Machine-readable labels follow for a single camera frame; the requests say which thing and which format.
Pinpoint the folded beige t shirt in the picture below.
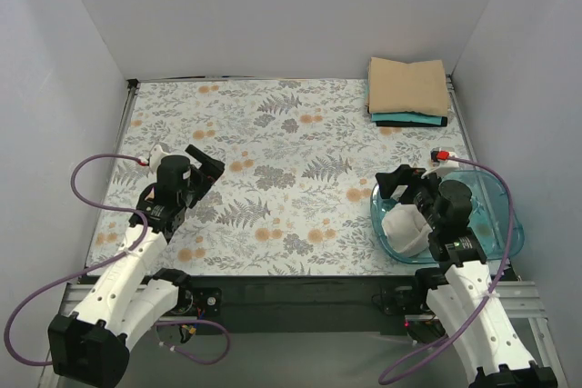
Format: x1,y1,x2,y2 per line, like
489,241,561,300
367,57,449,117

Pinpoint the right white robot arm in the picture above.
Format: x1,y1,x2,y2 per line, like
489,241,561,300
371,156,558,387

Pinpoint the floral patterned table mat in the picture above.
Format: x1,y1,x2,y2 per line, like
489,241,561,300
86,79,472,275

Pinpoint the white printed t shirt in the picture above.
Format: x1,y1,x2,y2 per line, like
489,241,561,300
381,204,432,257

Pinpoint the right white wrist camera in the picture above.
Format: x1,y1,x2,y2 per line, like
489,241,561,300
421,149,459,179

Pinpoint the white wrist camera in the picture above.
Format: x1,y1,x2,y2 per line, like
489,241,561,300
421,149,459,179
138,144,170,174

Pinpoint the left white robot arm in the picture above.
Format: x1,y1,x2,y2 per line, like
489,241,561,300
48,145,225,387

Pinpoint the teal transparent plastic bin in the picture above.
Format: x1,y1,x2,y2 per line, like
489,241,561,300
370,169,508,264

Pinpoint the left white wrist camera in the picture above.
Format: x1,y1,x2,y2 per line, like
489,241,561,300
138,144,170,174

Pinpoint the folded black t shirt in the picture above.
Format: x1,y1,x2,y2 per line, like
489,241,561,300
376,117,448,127

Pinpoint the folded teal t shirt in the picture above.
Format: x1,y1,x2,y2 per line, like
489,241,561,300
371,113,446,124

